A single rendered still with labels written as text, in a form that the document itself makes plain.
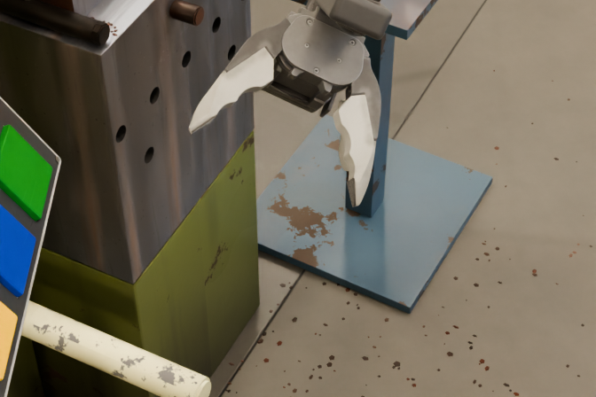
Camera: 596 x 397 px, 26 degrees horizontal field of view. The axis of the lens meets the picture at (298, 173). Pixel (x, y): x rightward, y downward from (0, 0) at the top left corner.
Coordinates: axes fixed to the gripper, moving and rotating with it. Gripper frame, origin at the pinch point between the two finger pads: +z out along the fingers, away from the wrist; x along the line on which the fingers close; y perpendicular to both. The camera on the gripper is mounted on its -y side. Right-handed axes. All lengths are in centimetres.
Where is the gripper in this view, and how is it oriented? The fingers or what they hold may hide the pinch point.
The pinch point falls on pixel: (275, 169)
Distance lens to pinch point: 104.5
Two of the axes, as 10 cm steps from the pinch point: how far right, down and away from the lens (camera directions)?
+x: -8.9, -4.1, -1.8
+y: -2.9, 2.2, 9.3
